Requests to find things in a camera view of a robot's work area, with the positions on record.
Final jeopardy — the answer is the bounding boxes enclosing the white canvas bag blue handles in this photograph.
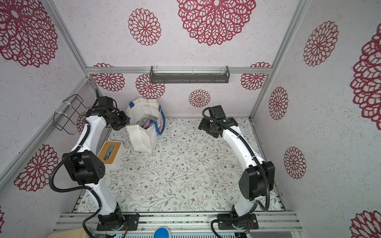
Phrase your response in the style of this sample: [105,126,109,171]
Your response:
[126,98,166,153]

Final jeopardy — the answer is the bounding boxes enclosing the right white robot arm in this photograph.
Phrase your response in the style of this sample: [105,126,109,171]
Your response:
[198,105,275,217]

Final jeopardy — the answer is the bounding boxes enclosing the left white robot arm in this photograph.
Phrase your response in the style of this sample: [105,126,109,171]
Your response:
[49,96,130,230]

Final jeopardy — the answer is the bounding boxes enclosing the white box wooden lid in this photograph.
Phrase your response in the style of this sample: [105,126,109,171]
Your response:
[97,140,125,173]

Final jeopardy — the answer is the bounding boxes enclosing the blue round button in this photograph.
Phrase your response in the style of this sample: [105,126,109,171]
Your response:
[153,226,172,238]

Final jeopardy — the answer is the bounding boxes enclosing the black wire wall rack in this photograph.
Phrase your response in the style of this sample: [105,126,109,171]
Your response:
[52,94,90,135]

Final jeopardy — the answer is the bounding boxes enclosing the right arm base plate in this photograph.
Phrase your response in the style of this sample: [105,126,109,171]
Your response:
[217,213,259,230]

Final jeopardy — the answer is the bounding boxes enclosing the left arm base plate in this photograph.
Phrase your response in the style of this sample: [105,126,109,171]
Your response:
[96,213,140,231]

